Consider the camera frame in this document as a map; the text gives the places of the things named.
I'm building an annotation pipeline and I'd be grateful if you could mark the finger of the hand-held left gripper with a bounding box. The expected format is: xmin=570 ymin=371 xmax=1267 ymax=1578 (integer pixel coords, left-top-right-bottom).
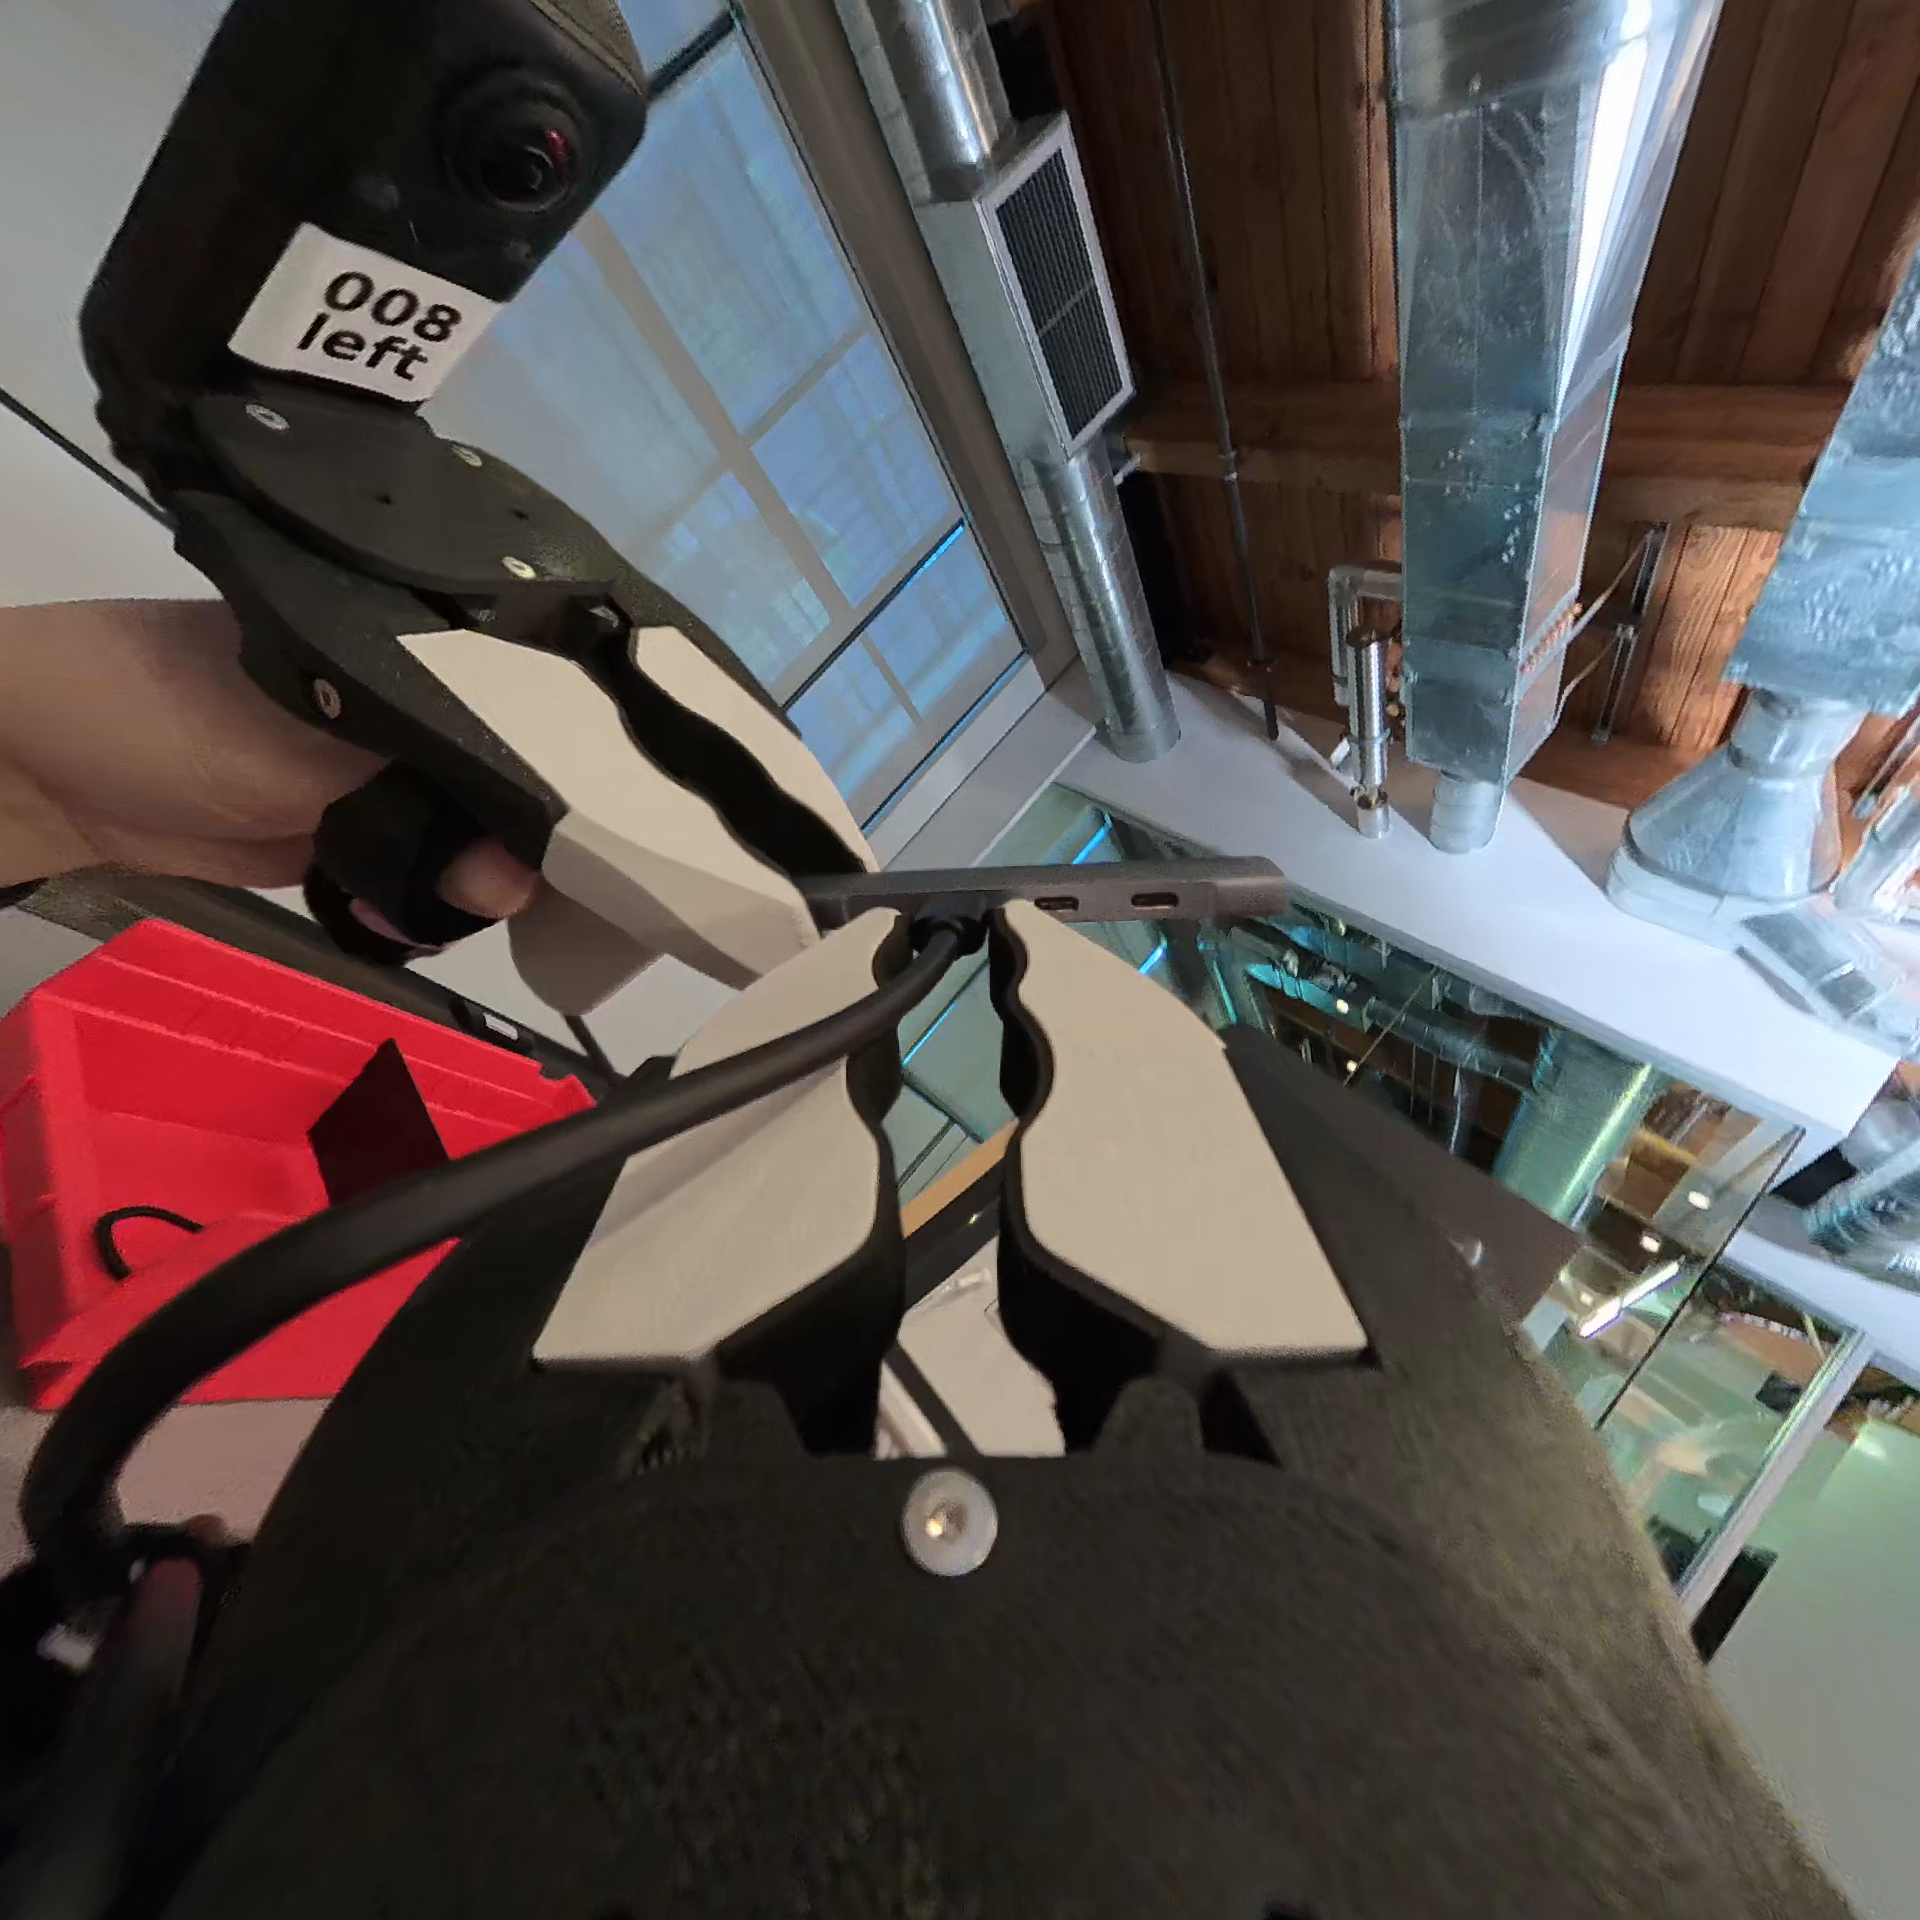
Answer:
xmin=628 ymin=619 xmax=881 ymax=882
xmin=395 ymin=628 xmax=828 ymax=1018

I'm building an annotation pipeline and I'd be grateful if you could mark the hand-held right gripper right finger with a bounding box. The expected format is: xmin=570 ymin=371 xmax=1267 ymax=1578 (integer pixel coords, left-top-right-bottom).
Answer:
xmin=988 ymin=898 xmax=1378 ymax=1455

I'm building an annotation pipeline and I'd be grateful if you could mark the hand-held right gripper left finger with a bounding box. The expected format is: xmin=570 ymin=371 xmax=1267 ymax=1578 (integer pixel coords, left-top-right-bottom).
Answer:
xmin=532 ymin=906 xmax=912 ymax=1457

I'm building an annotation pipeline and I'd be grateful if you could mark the black usb-c cable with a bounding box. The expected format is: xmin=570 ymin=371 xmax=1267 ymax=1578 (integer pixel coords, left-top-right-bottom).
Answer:
xmin=18 ymin=903 xmax=995 ymax=1616

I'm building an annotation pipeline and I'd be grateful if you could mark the dark grey usb hub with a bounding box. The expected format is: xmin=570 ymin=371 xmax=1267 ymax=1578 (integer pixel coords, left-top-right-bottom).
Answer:
xmin=801 ymin=859 xmax=1292 ymax=926

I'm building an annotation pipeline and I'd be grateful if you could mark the person's left hand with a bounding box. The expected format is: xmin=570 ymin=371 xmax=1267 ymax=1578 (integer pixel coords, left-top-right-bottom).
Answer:
xmin=0 ymin=596 xmax=537 ymax=920

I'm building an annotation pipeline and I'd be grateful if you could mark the large window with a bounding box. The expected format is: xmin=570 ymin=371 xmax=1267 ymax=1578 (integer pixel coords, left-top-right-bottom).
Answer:
xmin=434 ymin=0 xmax=1052 ymax=818

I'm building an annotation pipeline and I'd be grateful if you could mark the glass partition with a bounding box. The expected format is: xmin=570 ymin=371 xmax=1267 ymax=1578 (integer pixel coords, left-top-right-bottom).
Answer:
xmin=885 ymin=780 xmax=1920 ymax=1622

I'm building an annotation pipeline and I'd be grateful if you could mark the red plastic bin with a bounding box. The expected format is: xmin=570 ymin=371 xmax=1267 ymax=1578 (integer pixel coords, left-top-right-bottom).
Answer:
xmin=0 ymin=916 xmax=618 ymax=1415

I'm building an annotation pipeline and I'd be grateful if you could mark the white vent grille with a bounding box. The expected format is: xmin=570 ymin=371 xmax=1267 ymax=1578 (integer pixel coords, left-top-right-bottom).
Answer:
xmin=984 ymin=128 xmax=1139 ymax=451

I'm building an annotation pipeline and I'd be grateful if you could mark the silver pipe fitting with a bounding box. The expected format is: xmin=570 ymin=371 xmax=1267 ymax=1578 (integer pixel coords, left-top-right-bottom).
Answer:
xmin=1329 ymin=561 xmax=1408 ymax=837

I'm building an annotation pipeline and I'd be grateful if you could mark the thin dark ceiling pipe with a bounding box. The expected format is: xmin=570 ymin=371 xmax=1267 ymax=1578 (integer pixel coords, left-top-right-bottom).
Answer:
xmin=1149 ymin=0 xmax=1281 ymax=738

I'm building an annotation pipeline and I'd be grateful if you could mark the round spiral metal duct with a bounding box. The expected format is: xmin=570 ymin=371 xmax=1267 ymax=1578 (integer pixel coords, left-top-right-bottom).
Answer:
xmin=833 ymin=0 xmax=1182 ymax=763

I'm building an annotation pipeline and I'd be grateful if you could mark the thin black cable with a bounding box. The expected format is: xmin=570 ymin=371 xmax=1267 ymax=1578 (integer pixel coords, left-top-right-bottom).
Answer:
xmin=95 ymin=1204 xmax=212 ymax=1279

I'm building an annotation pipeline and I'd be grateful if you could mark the rectangular metal duct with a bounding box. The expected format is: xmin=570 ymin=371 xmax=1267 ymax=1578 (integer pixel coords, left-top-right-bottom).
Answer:
xmin=1379 ymin=0 xmax=1728 ymax=853

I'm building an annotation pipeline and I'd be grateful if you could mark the tapered metal duct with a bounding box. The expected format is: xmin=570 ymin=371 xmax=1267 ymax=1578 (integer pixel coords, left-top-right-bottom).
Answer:
xmin=1609 ymin=253 xmax=1920 ymax=1052

